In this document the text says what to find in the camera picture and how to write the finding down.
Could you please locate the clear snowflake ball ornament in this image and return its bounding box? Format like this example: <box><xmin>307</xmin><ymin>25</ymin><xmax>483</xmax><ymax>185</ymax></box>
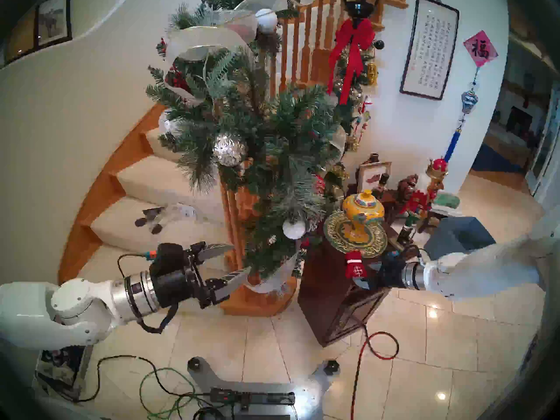
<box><xmin>158</xmin><ymin>113</ymin><xmax>180</xmax><ymax>135</ymax></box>

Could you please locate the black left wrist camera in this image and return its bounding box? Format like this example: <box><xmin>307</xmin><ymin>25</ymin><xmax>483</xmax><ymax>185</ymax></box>
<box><xmin>145</xmin><ymin>242</ymin><xmax>185</xmax><ymax>273</ymax></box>

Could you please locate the framed calligraphy scroll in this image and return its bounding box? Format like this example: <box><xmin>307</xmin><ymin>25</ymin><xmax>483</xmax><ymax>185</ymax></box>
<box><xmin>399</xmin><ymin>0</ymin><xmax>460</xmax><ymax>101</ymax></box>

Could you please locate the red knitted mitten ornament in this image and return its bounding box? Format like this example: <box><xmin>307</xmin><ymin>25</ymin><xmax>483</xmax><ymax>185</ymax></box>
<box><xmin>345</xmin><ymin>250</ymin><xmax>366</xmax><ymax>279</ymax></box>

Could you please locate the red ribbon bow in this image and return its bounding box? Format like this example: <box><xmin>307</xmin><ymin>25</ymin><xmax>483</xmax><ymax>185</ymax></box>
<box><xmin>327</xmin><ymin>17</ymin><xmax>376</xmax><ymax>105</ymax></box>

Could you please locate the carpeted wooden staircase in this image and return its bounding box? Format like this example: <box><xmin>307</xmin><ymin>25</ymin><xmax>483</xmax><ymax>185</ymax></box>
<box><xmin>58</xmin><ymin>102</ymin><xmax>245</xmax><ymax>293</ymax></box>

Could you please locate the dark cloisonne jar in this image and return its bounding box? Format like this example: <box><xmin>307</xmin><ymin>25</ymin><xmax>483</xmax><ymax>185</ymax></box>
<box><xmin>397</xmin><ymin>174</ymin><xmax>420</xmax><ymax>201</ymax></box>

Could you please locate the clear plastic ornament packaging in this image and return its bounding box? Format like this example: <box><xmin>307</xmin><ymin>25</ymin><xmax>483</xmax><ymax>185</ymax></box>
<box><xmin>135</xmin><ymin>203</ymin><xmax>197</xmax><ymax>235</ymax></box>

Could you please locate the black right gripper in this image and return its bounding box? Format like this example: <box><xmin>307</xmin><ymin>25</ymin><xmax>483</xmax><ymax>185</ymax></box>
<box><xmin>352</xmin><ymin>255</ymin><xmax>406</xmax><ymax>292</ymax></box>

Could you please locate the large red nutcracker figure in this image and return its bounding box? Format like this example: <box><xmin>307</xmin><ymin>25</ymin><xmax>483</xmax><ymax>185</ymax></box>
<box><xmin>388</xmin><ymin>157</ymin><xmax>449</xmax><ymax>254</ymax></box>

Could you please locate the black framed horse photo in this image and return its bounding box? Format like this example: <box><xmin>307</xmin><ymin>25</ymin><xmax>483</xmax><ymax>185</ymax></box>
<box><xmin>34</xmin><ymin>0</ymin><xmax>73</xmax><ymax>48</ymax></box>

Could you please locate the small framed red picture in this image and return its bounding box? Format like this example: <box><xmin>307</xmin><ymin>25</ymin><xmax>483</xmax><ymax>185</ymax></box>
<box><xmin>357</xmin><ymin>161</ymin><xmax>392</xmax><ymax>196</ymax></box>

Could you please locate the blue porcelain tassel hanging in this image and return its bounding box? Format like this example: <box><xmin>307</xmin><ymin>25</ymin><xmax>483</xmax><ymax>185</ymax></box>
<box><xmin>442</xmin><ymin>67</ymin><xmax>480</xmax><ymax>164</ymax></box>

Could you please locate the gold tinsel post garland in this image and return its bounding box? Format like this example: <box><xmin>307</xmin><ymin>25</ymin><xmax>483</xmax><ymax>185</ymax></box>
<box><xmin>328</xmin><ymin>38</ymin><xmax>381</xmax><ymax>196</ymax></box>

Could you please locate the black floor cable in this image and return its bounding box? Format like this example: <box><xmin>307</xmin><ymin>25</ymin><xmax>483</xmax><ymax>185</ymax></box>
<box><xmin>35</xmin><ymin>356</ymin><xmax>213</xmax><ymax>402</ymax></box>

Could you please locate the silver faceted ball ornament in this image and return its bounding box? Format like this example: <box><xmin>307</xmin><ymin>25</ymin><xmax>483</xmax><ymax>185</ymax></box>
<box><xmin>213</xmin><ymin>133</ymin><xmax>249</xmax><ymax>167</ymax></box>

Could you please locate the green jade carving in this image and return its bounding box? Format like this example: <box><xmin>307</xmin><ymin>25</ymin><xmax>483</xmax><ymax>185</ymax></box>
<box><xmin>433</xmin><ymin>192</ymin><xmax>461</xmax><ymax>210</ymax></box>

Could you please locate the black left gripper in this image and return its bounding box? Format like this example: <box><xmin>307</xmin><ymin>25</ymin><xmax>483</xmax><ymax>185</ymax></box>
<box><xmin>150</xmin><ymin>241</ymin><xmax>252</xmax><ymax>309</ymax></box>

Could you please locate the dark wooden side cabinet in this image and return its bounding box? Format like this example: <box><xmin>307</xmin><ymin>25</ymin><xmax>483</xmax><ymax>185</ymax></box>
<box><xmin>297</xmin><ymin>220</ymin><xmax>420</xmax><ymax>348</ymax></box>

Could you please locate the black power strip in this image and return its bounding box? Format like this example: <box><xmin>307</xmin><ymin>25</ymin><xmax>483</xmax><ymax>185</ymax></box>
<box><xmin>210</xmin><ymin>388</ymin><xmax>296</xmax><ymax>406</ymax></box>

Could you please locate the green floor cable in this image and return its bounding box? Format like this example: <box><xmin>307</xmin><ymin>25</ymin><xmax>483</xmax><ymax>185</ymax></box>
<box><xmin>139</xmin><ymin>367</ymin><xmax>206</xmax><ymax>420</ymax></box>

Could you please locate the blue floral small rug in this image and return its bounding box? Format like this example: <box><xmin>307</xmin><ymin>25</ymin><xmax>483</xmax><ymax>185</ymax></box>
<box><xmin>35</xmin><ymin>345</ymin><xmax>92</xmax><ymax>391</ymax></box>

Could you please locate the green pine garland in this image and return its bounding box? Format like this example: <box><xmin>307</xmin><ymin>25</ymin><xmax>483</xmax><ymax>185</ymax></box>
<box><xmin>146</xmin><ymin>0</ymin><xmax>350</xmax><ymax>298</ymax></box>

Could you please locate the yellow porcelain dragon jar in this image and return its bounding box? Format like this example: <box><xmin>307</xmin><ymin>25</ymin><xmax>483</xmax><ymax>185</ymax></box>
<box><xmin>342</xmin><ymin>189</ymin><xmax>385</xmax><ymax>245</ymax></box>

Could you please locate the black fireplace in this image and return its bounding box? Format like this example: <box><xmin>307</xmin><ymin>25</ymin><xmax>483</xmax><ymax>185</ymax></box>
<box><xmin>507</xmin><ymin>106</ymin><xmax>533</xmax><ymax>133</ymax></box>

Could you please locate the red diamond fu paper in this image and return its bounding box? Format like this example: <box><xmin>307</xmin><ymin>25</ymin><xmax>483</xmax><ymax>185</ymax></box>
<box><xmin>463</xmin><ymin>30</ymin><xmax>499</xmax><ymax>68</ymax></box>

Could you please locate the green gold round mat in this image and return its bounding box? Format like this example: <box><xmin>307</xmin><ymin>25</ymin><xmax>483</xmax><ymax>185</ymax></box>
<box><xmin>323</xmin><ymin>210</ymin><xmax>388</xmax><ymax>259</ymax></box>

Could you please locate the red berry sprig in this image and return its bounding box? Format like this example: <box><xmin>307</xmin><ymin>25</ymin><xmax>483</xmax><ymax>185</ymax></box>
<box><xmin>158</xmin><ymin>36</ymin><xmax>192</xmax><ymax>95</ymax></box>

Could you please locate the white glass door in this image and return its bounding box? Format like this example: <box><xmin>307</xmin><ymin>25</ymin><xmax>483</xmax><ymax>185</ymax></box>
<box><xmin>525</xmin><ymin>80</ymin><xmax>560</xmax><ymax>196</ymax></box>

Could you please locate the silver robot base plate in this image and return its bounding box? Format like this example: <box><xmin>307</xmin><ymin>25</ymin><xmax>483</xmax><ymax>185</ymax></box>
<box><xmin>187</xmin><ymin>357</ymin><xmax>341</xmax><ymax>420</ymax></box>

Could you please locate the dark blue area rug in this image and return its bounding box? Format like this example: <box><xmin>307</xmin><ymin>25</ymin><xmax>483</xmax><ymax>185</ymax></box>
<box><xmin>472</xmin><ymin>143</ymin><xmax>522</xmax><ymax>173</ymax></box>

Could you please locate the red floor cable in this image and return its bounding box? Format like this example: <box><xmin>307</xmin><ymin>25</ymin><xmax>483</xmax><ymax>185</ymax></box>
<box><xmin>350</xmin><ymin>332</ymin><xmax>399</xmax><ymax>420</ymax></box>

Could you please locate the white glitter ball ornament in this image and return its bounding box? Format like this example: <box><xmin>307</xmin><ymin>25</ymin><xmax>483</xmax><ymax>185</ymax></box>
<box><xmin>255</xmin><ymin>8</ymin><xmax>278</xmax><ymax>34</ymax></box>
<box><xmin>282</xmin><ymin>220</ymin><xmax>306</xmax><ymax>240</ymax></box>

